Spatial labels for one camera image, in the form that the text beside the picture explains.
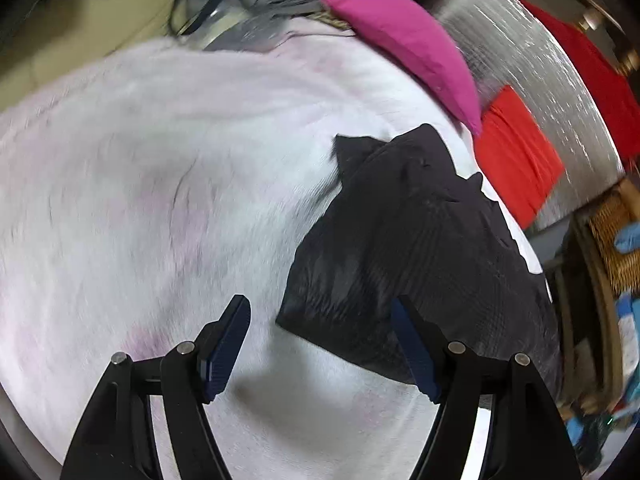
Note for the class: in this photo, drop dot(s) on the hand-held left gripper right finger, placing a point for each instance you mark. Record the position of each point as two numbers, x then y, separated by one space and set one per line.
415 355

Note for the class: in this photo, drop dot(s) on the black padded jacket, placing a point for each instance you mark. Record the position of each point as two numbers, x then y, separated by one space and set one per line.
425 240

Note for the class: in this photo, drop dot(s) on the white bed blanket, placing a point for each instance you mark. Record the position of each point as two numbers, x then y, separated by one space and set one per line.
150 185

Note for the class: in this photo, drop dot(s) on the silver foil insulation mat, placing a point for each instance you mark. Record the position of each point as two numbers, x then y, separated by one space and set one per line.
540 60

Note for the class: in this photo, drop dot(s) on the wicker basket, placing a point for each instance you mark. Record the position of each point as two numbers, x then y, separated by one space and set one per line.
612 245

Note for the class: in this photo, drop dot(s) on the wooden shelf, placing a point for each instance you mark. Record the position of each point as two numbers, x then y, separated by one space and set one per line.
585 310

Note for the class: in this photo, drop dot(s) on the blue cloth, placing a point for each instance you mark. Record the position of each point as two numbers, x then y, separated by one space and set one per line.
630 240

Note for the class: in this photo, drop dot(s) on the red blanket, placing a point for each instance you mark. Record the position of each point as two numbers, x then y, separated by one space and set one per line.
590 70

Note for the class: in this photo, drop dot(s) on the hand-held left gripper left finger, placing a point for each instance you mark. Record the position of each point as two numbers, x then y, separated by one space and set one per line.
225 355

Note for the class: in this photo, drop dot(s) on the pile of dark clothes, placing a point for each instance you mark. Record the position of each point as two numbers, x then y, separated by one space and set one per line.
75 35

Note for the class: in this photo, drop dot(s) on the pink pillow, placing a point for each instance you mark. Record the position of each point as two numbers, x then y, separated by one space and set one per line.
415 45

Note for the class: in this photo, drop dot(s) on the red pillow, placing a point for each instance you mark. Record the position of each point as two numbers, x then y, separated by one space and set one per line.
520 160

